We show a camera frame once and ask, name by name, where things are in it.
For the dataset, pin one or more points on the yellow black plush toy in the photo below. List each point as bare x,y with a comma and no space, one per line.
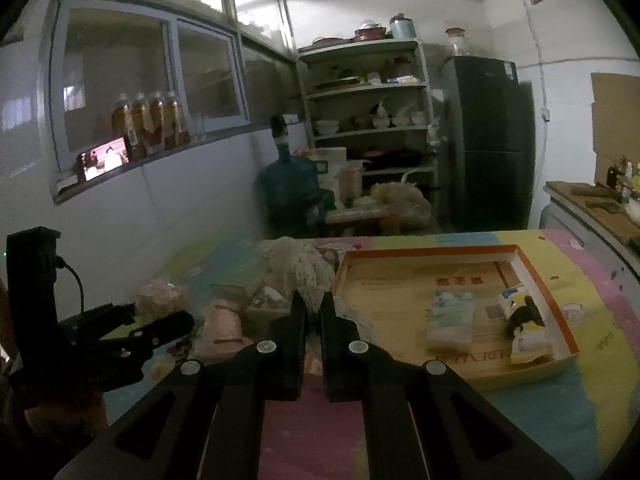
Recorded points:
520,320

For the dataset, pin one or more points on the teal enamel pot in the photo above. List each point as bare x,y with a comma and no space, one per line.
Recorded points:
403,27

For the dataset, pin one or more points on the brown cardboard sheet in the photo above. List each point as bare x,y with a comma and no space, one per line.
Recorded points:
617,125

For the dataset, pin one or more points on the glass jar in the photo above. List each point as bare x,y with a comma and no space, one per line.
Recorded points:
456,42

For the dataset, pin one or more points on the green white tissue pack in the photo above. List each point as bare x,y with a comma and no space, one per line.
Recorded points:
447,320

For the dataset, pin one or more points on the grey sliding window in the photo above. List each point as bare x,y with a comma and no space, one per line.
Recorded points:
150,70

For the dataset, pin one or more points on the blue water jug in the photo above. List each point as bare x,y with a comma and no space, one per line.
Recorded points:
292,185

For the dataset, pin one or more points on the kitchen counter cabinet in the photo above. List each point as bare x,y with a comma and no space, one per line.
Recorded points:
590,230

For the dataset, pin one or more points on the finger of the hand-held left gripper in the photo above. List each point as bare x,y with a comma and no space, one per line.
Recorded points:
160,327
107,315

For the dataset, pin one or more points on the pink translucent container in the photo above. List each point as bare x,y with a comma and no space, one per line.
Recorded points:
351,182

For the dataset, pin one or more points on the pale pink soft pack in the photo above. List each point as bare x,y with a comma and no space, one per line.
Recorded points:
220,332

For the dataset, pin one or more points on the white floral cloth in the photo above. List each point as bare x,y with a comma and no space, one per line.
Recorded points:
295,270

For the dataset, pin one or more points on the red cooking pot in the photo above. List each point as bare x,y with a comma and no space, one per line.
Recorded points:
371,32

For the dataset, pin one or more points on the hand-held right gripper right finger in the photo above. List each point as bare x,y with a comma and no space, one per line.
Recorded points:
332,345

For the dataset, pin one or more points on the smartphone with lit screen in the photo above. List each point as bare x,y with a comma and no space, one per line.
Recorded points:
105,160

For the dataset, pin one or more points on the group of condiment bottles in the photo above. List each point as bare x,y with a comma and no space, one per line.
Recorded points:
625,180

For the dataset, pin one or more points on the tan soft bundle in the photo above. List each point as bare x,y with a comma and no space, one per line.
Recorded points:
160,296

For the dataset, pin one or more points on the black refrigerator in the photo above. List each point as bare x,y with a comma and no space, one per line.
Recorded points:
487,150

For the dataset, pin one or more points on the white metal shelf rack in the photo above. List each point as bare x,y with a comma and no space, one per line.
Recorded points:
370,130

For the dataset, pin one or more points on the yellowish plastic bag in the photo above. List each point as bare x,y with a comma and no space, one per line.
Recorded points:
402,205

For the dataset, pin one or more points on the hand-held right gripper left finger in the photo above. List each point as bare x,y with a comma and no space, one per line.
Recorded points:
295,345

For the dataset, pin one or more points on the wooden tray with orange rim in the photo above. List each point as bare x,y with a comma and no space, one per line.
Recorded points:
390,285

